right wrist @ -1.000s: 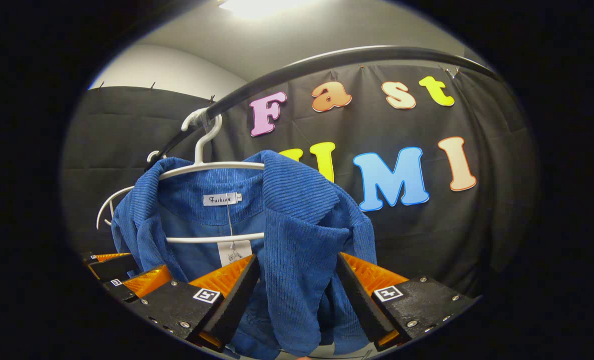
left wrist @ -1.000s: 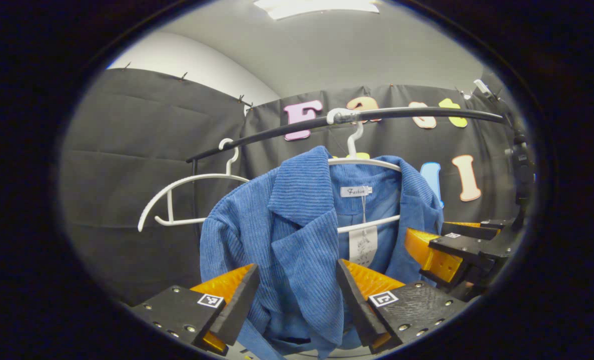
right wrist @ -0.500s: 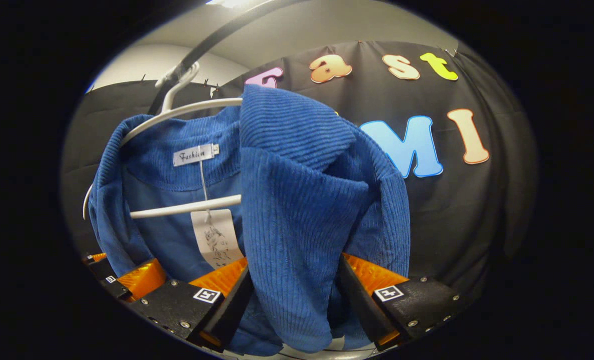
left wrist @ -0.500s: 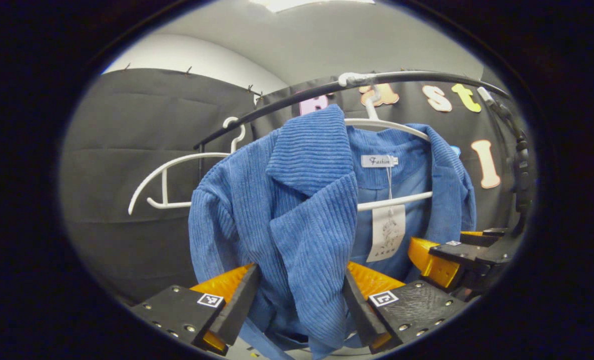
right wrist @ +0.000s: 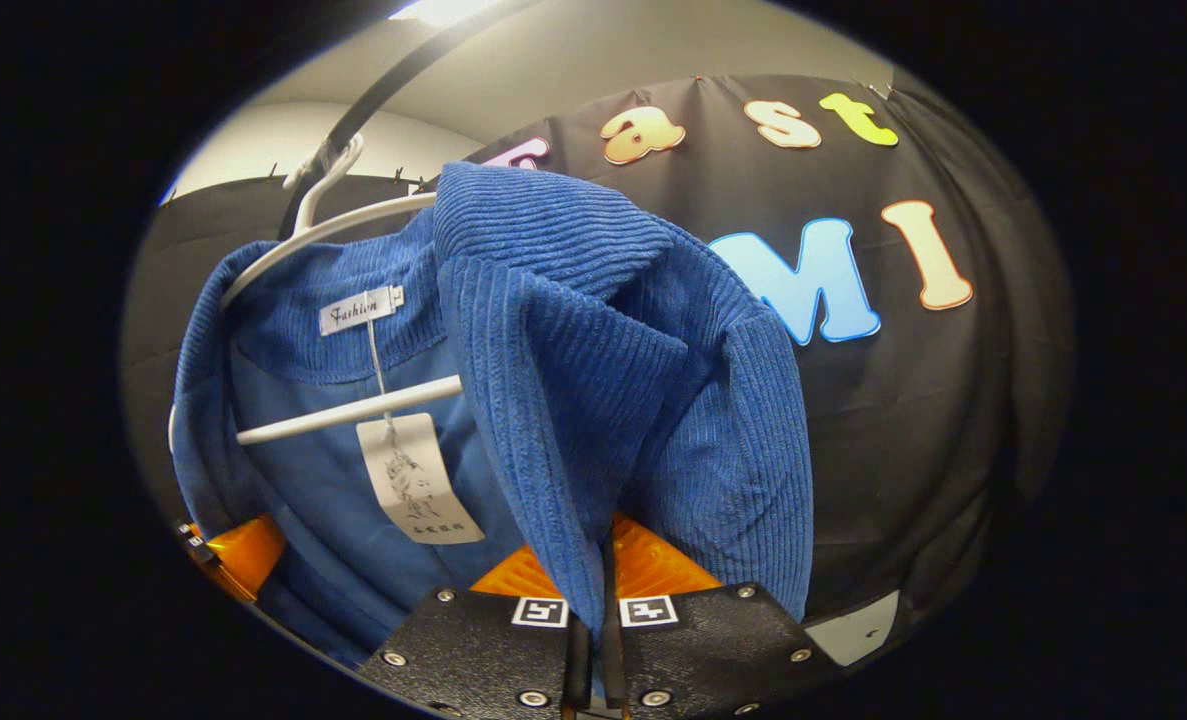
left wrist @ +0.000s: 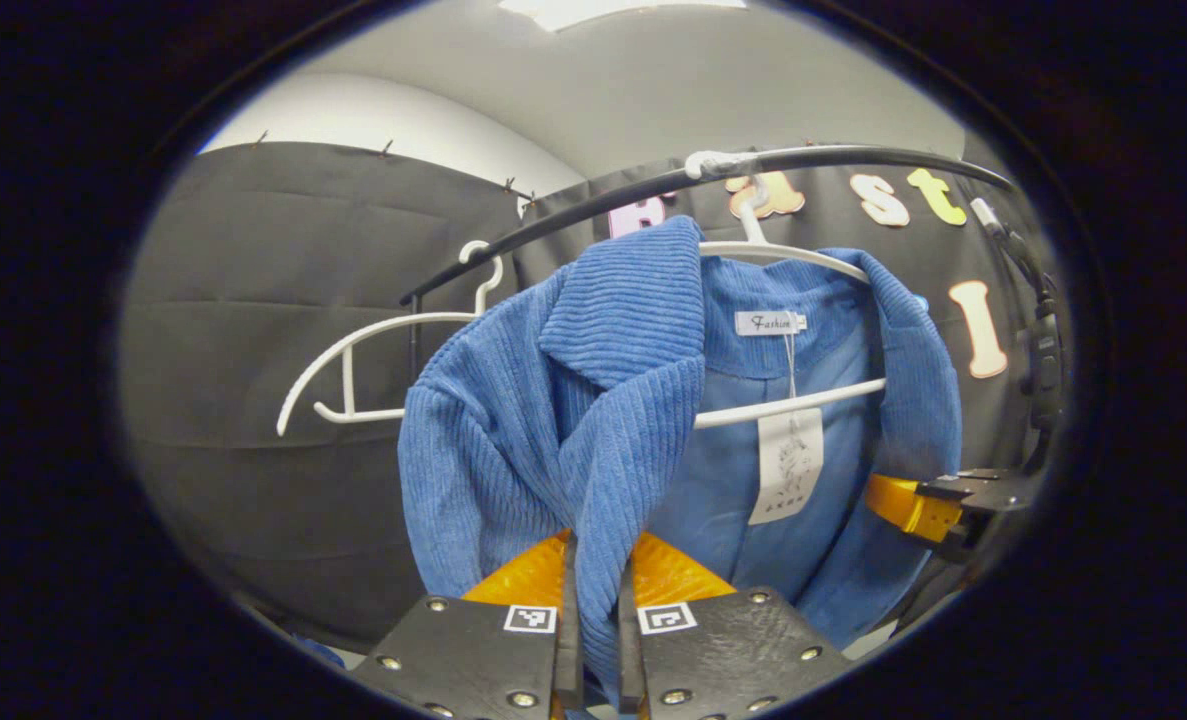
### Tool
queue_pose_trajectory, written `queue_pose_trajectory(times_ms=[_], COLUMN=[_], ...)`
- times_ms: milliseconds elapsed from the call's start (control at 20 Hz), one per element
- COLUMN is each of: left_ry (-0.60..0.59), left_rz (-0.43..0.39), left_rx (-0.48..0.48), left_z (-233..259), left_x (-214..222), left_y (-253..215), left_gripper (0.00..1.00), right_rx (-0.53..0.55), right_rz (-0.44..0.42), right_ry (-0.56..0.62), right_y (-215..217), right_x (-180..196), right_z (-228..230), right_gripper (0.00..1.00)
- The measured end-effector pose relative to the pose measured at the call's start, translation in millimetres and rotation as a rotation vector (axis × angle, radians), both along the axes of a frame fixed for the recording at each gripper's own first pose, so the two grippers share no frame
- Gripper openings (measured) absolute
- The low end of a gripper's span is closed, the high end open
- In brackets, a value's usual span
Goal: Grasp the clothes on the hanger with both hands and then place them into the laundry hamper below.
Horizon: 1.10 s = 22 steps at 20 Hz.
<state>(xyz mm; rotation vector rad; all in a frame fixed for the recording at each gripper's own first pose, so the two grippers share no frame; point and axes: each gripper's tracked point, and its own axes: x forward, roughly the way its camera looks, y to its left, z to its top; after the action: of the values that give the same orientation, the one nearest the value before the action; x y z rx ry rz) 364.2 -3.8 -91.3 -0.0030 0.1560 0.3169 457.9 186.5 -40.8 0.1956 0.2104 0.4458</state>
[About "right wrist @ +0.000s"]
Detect white clothes hanger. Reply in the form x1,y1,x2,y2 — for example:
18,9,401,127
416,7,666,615
168,135,464,446

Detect blue corduroy jacket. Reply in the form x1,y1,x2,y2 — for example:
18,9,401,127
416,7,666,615
168,162,816,671

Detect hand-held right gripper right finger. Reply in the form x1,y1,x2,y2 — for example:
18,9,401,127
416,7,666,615
598,513,842,720

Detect ceiling light panel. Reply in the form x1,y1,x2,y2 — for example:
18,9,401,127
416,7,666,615
388,0,504,26

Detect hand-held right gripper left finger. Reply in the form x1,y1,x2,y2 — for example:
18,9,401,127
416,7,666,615
356,543,594,720

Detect black clothes rack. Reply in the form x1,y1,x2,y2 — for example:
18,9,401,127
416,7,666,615
276,0,544,241

